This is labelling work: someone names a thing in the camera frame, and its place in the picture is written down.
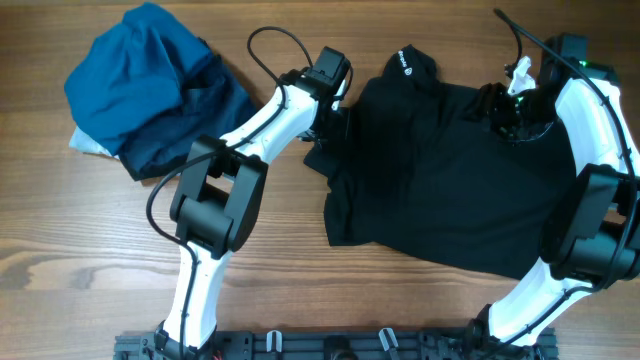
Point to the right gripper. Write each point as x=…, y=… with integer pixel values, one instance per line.
x=490, y=99

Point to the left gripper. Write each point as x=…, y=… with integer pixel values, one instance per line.
x=341, y=133

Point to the black polo shirt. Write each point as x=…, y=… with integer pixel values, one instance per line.
x=412, y=170

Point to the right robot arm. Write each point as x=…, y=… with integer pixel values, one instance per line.
x=591, y=239

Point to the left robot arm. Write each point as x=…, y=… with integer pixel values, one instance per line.
x=219, y=194

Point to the dark teal garment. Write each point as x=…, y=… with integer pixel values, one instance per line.
x=213, y=104

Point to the bright blue shirt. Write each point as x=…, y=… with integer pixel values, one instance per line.
x=132, y=73

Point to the light grey cloth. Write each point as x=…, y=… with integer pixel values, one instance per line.
x=82, y=142

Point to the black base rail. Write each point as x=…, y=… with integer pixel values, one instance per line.
x=384, y=344

